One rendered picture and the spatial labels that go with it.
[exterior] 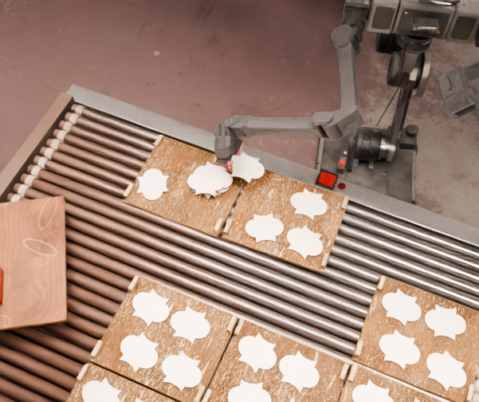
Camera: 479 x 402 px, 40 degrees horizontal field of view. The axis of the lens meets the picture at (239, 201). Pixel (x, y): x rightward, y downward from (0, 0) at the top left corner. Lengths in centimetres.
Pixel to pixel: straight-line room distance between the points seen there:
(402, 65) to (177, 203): 105
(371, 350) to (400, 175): 145
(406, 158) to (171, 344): 187
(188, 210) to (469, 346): 115
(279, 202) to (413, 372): 80
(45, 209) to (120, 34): 222
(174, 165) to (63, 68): 188
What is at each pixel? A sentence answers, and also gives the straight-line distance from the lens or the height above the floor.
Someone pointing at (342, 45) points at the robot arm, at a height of 148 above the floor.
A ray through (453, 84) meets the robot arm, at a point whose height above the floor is 160.
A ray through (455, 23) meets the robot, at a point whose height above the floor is 147.
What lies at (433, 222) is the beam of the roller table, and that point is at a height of 92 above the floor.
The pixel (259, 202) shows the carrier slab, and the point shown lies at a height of 94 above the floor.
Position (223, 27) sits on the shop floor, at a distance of 454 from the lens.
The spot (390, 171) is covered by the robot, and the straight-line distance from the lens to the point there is 361.
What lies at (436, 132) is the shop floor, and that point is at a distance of 415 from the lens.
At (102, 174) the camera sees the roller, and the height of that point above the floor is 92.
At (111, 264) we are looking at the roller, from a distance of 251.
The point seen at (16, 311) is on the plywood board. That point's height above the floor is 104.
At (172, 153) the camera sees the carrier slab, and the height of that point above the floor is 94.
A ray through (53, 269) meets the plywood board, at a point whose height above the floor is 104.
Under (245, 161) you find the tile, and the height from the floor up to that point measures 105.
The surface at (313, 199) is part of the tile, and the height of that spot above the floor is 95.
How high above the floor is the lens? 315
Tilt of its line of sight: 59 degrees down
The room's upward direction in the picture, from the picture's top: 1 degrees clockwise
